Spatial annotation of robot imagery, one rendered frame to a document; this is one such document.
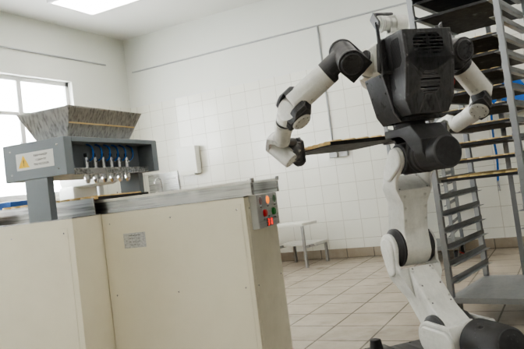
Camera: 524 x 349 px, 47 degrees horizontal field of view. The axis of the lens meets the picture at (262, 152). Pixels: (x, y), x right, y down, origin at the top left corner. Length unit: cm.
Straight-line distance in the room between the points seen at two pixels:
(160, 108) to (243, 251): 541
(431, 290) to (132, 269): 123
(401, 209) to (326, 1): 471
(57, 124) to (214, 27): 479
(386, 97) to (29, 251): 160
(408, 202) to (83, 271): 134
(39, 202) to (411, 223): 152
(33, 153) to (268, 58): 458
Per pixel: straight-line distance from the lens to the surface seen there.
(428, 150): 208
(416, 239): 231
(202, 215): 247
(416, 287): 228
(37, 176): 269
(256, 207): 242
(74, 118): 275
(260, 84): 695
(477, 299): 341
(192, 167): 725
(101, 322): 272
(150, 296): 264
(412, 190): 227
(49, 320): 273
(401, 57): 210
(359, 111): 646
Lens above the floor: 87
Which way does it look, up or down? 3 degrees up
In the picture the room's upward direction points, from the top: 7 degrees counter-clockwise
